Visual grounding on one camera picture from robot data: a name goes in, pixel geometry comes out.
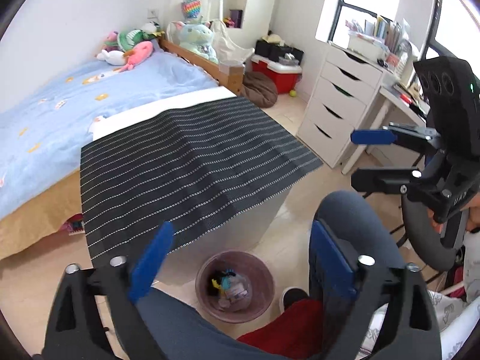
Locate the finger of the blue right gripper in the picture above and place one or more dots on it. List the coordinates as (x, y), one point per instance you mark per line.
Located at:
(385, 180)
(372, 137)

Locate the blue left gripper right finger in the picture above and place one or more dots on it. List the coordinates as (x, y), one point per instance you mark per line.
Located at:
(331, 272)

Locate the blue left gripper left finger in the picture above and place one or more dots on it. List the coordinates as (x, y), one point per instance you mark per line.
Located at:
(148, 265)

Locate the teal binder clip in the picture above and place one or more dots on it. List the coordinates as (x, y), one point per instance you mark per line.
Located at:
(229, 280)

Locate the yellow hair clip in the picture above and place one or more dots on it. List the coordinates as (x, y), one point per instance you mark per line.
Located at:
(216, 287)

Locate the pink trash bin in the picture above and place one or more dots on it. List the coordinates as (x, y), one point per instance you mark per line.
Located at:
(244, 264)

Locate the white desk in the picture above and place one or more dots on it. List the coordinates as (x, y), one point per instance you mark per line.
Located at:
(389, 106)

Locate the white drawer cabinet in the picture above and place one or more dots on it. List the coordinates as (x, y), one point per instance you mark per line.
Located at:
(343, 94)

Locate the person's right leg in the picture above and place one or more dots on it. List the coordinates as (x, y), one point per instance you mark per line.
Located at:
(354, 222)

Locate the black office chair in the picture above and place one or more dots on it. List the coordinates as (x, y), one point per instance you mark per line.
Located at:
(436, 249)

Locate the toy blocks under bed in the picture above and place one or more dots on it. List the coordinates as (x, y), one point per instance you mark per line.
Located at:
(73, 225)

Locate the red storage box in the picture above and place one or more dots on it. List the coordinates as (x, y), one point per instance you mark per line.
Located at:
(284, 77)

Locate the books on desk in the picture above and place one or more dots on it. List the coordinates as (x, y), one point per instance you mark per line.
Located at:
(382, 41)

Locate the brown cushion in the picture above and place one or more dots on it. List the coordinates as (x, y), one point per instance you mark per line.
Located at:
(259, 89)

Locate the black striped table mat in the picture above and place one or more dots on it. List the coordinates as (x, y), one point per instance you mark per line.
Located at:
(195, 168)

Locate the black storage boxes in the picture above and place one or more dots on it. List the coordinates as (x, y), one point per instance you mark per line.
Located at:
(274, 51)

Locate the clear plastic box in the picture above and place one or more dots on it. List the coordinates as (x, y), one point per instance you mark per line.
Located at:
(231, 68)

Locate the white foam board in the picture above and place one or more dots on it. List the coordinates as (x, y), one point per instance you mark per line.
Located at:
(104, 127)

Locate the white tote bag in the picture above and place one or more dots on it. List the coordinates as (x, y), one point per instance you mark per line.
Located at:
(226, 50)

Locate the bed with blue blanket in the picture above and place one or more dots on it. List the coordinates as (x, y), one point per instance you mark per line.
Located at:
(41, 137)

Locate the white shelf unit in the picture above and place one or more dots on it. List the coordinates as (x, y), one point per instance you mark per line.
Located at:
(255, 21)

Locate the teal unicorn plush toy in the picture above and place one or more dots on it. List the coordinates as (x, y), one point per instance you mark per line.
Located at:
(197, 38)

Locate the rainbow bag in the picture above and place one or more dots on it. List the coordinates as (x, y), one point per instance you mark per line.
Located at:
(191, 9)

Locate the white plush toy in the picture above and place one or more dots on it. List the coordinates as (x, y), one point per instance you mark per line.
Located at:
(113, 57)

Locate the pink fish plush toy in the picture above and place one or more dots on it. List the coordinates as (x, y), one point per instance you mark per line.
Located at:
(137, 55)

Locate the green plush toy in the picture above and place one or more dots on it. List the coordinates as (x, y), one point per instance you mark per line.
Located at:
(128, 39)

